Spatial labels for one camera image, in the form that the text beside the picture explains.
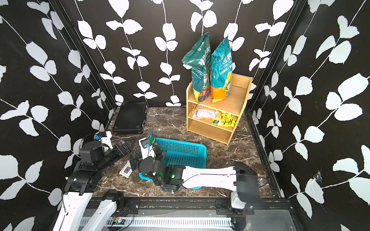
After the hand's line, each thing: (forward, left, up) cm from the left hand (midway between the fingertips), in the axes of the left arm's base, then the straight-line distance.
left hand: (131, 141), depth 70 cm
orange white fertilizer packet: (+23, -36, -5) cm, 44 cm away
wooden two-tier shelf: (+19, -55, +5) cm, 58 cm away
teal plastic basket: (+5, -22, -25) cm, 34 cm away
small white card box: (-6, +9, -24) cm, 26 cm away
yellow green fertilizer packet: (+16, -53, -5) cm, 55 cm away
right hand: (-6, -5, +3) cm, 8 cm away
